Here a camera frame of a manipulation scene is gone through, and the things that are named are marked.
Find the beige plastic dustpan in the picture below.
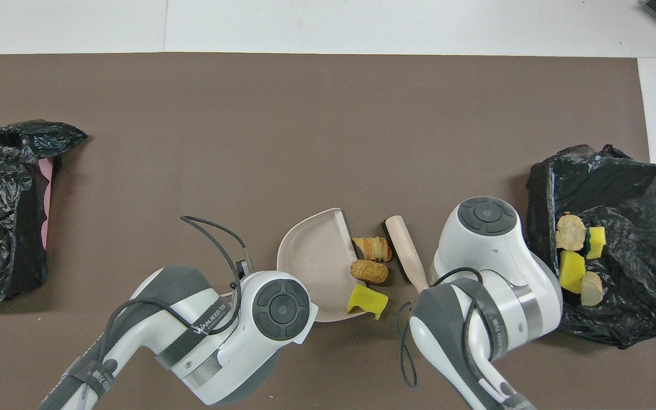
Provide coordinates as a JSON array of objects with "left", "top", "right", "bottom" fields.
[{"left": 220, "top": 208, "right": 357, "bottom": 323}]

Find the orange striped croissant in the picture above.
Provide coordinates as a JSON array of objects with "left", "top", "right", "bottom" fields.
[{"left": 352, "top": 236, "right": 393, "bottom": 263}]

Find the brown oval bread roll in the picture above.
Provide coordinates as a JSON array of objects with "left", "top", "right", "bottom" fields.
[{"left": 350, "top": 260, "right": 390, "bottom": 285}]

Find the beige hand brush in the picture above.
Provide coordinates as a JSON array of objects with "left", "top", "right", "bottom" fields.
[{"left": 381, "top": 215, "right": 430, "bottom": 294}]

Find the yellow curved sponge scrap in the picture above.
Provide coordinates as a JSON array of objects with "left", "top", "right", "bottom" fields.
[{"left": 346, "top": 284, "right": 389, "bottom": 321}]

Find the pale toast slice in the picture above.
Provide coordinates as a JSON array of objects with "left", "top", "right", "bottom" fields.
[{"left": 555, "top": 213, "right": 588, "bottom": 252}]

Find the plain yellow sponge block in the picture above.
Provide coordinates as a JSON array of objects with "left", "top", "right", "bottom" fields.
[{"left": 559, "top": 250, "right": 587, "bottom": 294}]

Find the yellow sponge green backing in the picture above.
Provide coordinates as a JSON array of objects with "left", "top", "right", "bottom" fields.
[{"left": 585, "top": 226, "right": 607, "bottom": 260}]

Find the pale ridged bread roll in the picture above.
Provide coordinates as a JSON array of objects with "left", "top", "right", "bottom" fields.
[{"left": 581, "top": 271, "right": 604, "bottom": 308}]

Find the pink plastic bin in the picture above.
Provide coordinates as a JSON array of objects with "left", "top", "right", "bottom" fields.
[{"left": 39, "top": 158, "right": 55, "bottom": 251}]

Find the brown table mat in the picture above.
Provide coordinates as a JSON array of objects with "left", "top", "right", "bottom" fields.
[{"left": 0, "top": 52, "right": 656, "bottom": 410}]

